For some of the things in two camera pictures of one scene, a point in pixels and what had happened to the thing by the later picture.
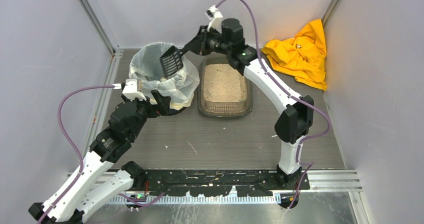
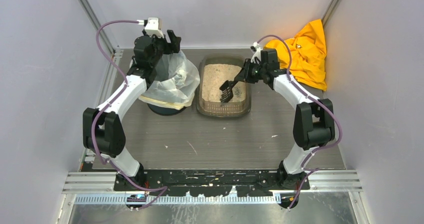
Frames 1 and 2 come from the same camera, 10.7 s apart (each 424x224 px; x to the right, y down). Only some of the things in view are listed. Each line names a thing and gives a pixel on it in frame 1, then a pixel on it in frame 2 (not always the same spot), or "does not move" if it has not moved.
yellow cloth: x=303 y=57 does not move
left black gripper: x=154 y=104 -> x=166 y=44
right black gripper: x=200 y=40 -> x=245 y=73
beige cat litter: x=223 y=83 does not move
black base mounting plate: x=228 y=182 does not move
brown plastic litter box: x=223 y=91 does not move
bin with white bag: x=145 y=65 does not move
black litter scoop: x=171 y=61 -> x=227 y=87
